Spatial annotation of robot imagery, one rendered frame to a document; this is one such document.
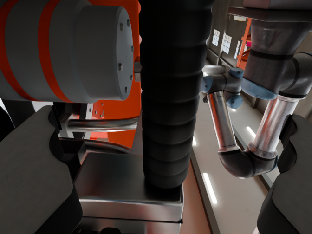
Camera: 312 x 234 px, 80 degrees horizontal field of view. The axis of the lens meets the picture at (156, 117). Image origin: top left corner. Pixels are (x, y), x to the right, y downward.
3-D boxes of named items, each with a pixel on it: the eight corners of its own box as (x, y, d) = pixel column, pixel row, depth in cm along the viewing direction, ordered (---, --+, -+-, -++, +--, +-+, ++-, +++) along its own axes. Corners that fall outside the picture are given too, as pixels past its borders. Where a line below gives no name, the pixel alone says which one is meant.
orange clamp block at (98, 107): (66, 114, 54) (79, 120, 63) (93, 116, 54) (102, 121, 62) (69, 91, 55) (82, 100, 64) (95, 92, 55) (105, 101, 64)
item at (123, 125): (54, 120, 36) (68, 160, 42) (155, 125, 35) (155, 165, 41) (87, 84, 51) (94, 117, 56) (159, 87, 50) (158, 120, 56)
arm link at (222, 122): (217, 181, 86) (194, 81, 93) (237, 176, 89) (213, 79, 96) (233, 186, 75) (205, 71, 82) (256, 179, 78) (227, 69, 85)
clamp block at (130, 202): (61, 197, 14) (77, 233, 17) (185, 204, 13) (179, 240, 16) (87, 150, 18) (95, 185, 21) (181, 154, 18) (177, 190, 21)
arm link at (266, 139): (303, 60, 53) (248, 184, 83) (340, 56, 57) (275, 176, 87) (269, 49, 63) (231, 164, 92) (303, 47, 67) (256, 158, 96)
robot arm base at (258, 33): (332, 21, 45) (313, 62, 50) (291, 15, 58) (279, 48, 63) (272, 20, 44) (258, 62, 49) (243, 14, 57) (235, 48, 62)
